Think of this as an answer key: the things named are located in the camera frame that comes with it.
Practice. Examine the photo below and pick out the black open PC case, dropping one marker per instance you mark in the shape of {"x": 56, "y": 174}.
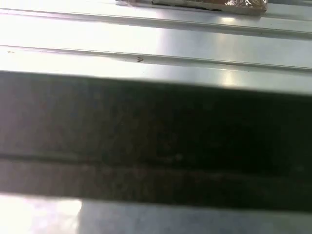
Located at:
{"x": 156, "y": 134}

